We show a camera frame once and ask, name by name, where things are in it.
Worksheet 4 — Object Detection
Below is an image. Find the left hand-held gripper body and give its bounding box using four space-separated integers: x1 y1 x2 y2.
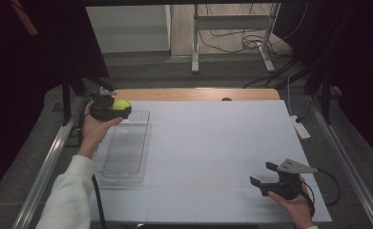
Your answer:
89 87 116 122

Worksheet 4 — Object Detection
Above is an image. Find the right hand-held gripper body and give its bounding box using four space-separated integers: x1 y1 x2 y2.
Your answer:
259 158 319 200

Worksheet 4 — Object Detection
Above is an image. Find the yellow tennis ball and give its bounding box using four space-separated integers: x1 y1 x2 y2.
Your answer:
111 99 132 112

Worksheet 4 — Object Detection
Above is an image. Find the clear plastic container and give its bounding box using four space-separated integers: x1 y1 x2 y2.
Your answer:
93 110 151 186

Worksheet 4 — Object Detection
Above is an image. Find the person's left hand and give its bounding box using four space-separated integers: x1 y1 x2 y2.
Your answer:
77 101 124 160

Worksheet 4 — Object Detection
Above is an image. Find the person's right hand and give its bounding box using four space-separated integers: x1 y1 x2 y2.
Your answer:
267 176 316 229

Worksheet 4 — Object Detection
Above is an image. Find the black metal stand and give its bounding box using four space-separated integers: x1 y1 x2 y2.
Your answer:
274 61 336 126
60 67 115 126

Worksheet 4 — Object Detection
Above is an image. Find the white power strip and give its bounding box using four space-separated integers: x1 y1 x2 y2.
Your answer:
290 114 312 141

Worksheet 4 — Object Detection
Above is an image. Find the dark curtain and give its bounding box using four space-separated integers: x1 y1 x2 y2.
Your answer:
274 0 373 158
0 0 111 204

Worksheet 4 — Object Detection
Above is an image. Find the white cabinet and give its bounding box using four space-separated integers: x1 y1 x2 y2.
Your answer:
86 4 172 53

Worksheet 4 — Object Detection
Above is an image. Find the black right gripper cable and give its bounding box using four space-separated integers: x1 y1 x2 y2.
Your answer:
301 168 342 218

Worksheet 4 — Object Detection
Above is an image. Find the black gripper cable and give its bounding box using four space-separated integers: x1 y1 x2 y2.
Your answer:
92 174 108 229
301 168 342 218

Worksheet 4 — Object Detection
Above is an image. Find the black plug with cable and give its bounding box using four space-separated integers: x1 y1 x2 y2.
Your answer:
296 101 313 124

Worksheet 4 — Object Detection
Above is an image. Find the aluminium rail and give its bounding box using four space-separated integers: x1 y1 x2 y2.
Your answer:
307 94 373 229
11 94 87 229

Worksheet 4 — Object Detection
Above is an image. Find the white power strip cable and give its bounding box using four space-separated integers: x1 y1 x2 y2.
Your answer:
286 74 296 117

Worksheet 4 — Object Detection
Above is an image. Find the black floor cable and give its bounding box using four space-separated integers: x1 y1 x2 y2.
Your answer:
242 56 300 90

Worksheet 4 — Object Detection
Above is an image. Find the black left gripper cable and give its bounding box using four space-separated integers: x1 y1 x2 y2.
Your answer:
92 174 108 229

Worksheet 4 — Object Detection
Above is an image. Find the orange strap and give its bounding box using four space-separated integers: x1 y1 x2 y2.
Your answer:
10 0 39 37

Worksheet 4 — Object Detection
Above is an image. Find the tangle of black cables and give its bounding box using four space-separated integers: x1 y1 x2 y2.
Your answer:
197 3 293 59

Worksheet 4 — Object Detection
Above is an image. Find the grey metal desk frame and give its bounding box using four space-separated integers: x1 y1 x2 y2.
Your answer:
191 3 281 74

